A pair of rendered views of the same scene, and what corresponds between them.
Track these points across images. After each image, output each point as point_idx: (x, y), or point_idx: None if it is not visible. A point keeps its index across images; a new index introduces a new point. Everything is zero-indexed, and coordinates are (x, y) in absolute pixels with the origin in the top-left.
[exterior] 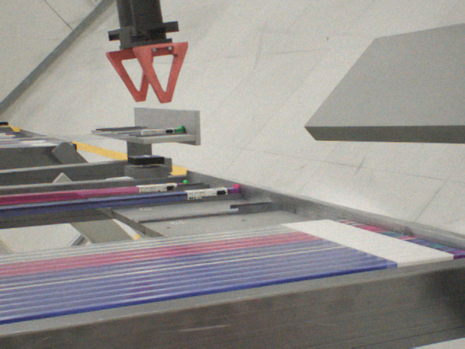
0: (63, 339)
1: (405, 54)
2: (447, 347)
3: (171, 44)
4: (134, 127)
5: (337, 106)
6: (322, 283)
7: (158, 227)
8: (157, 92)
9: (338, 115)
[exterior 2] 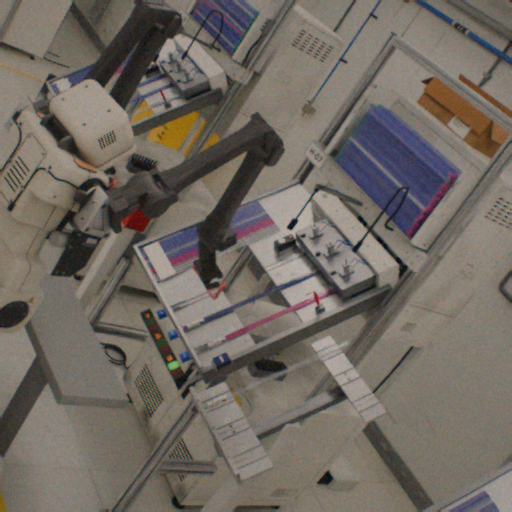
0: None
1: (66, 363)
2: None
3: None
4: (238, 454)
5: (109, 385)
6: (177, 227)
7: (212, 282)
8: None
9: (112, 379)
